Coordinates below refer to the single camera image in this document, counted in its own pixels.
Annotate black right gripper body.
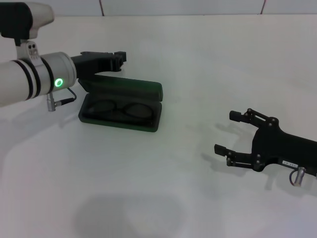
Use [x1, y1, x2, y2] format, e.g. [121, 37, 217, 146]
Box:
[251, 117, 317, 179]

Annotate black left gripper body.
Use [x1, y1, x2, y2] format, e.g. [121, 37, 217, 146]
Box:
[70, 51, 117, 81]

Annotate green glasses case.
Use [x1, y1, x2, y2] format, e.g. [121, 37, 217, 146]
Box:
[78, 74, 163, 133]

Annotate black glasses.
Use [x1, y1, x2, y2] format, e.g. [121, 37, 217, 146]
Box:
[88, 99, 154, 119]

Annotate silver right gripper connector stub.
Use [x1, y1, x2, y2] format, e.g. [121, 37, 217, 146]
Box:
[293, 166, 307, 186]

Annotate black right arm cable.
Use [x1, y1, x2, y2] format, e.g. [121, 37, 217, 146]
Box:
[289, 169, 298, 186]

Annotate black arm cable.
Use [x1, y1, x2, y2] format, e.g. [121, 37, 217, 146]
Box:
[289, 169, 298, 186]
[47, 87, 76, 113]

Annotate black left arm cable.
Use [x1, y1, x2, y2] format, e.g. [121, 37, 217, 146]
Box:
[47, 87, 76, 113]

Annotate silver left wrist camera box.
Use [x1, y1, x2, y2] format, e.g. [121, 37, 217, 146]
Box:
[0, 1, 55, 48]

